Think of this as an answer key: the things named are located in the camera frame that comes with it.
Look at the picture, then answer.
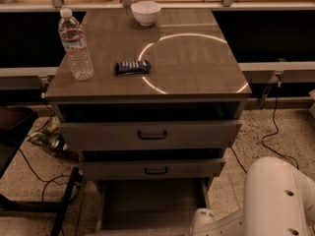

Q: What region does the grey bottom drawer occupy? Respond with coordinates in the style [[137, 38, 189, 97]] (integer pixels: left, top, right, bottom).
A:
[[95, 178, 209, 236]]

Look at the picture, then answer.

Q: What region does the grey drawer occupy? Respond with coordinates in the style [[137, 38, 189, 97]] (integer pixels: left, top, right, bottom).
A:
[[58, 120, 241, 151], [95, 178, 209, 236], [80, 158, 225, 181]]

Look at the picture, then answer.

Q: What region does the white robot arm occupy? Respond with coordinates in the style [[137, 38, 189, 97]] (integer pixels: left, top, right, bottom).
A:
[[187, 157, 315, 236]]

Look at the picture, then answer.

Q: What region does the grey drawer cabinet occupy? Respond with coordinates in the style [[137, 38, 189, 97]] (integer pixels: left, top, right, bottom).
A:
[[44, 7, 253, 190]]

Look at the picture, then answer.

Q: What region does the grey top drawer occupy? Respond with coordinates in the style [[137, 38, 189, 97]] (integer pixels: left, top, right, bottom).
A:
[[58, 120, 241, 151]]

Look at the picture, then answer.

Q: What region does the grey middle drawer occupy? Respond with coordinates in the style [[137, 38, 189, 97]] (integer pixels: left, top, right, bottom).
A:
[[80, 158, 225, 181]]

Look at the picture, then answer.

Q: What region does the dark blue snack bar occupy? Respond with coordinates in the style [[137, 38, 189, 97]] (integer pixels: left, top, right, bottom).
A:
[[115, 60, 151, 75]]

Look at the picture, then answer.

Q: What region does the white ceramic bowl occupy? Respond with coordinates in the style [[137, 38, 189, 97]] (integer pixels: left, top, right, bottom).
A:
[[131, 1, 161, 26]]

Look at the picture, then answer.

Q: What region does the green snack bag on floor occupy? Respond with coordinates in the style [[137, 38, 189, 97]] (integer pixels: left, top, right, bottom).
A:
[[28, 117, 79, 161]]

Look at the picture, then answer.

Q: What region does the clear plastic water bottle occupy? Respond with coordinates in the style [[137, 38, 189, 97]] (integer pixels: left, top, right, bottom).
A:
[[58, 8, 94, 81]]

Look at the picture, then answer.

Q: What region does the black cable right of cabinet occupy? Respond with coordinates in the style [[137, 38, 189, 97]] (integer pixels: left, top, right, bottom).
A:
[[229, 146, 248, 175]]

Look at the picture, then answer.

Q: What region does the black cable on left floor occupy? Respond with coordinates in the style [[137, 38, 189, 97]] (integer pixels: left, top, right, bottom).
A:
[[18, 103, 80, 204]]

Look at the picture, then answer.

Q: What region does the black power adapter cable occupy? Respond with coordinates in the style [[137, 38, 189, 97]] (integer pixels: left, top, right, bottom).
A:
[[261, 96, 300, 170]]

